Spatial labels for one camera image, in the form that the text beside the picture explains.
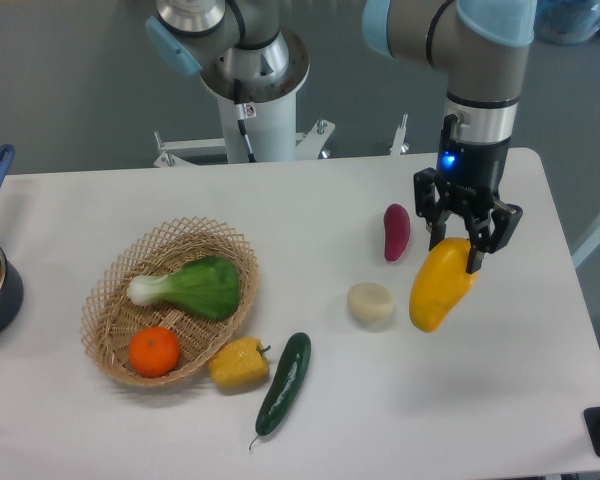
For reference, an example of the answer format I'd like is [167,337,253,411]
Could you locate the yellow bell pepper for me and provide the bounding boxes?
[208,337,270,388]

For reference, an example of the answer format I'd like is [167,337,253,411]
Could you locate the beige round bun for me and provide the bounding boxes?
[347,282,396,324]

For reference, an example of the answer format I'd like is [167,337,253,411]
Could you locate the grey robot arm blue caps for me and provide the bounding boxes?
[145,1,536,273]

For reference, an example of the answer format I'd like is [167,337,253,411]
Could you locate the black cable on pedestal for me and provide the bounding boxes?
[232,78,258,164]

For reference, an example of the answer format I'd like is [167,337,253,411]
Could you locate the blue plastic bag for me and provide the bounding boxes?
[534,0,600,46]

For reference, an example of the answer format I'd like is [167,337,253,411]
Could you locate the purple sweet potato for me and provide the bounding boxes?
[383,204,411,262]

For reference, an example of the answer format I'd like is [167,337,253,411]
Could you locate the yellow mango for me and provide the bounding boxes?
[409,237,478,333]

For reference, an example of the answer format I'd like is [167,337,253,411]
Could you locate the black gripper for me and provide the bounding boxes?
[413,114,523,274]

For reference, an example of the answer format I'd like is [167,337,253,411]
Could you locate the green bok choy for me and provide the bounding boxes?
[126,256,240,321]

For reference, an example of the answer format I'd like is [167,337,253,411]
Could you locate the dark green cucumber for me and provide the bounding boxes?
[249,332,312,449]

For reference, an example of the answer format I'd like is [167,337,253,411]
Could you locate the woven wicker basket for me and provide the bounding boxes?
[81,217,259,387]

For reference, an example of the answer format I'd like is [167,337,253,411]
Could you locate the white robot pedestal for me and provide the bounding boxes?
[201,27,310,164]

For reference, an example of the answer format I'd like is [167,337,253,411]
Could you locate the orange fruit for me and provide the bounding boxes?
[128,327,180,378]

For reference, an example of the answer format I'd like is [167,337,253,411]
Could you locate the white base frame with bolts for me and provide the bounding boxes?
[153,113,410,168]

